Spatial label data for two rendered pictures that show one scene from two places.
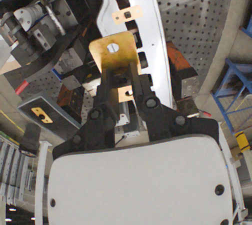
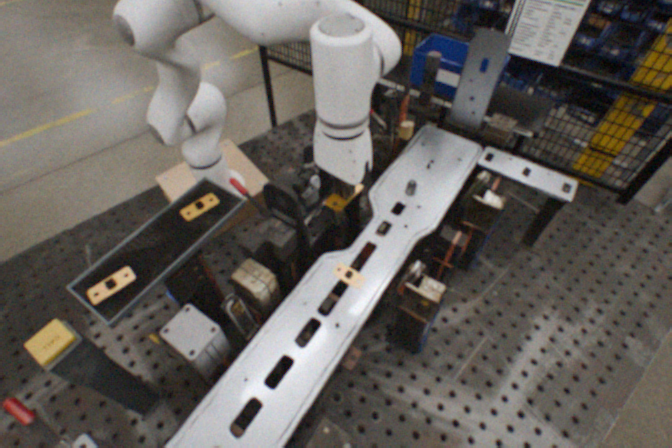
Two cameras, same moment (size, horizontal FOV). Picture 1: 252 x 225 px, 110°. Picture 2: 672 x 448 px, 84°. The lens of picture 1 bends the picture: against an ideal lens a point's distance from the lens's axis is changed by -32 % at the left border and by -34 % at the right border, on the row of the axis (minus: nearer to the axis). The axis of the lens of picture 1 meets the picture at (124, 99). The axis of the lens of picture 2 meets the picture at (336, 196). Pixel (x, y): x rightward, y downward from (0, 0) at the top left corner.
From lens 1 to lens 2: 72 cm
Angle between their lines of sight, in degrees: 81
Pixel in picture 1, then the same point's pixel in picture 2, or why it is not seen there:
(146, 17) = (360, 294)
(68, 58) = (281, 232)
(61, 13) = (311, 229)
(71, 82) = (254, 240)
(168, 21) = (376, 418)
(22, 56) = (287, 180)
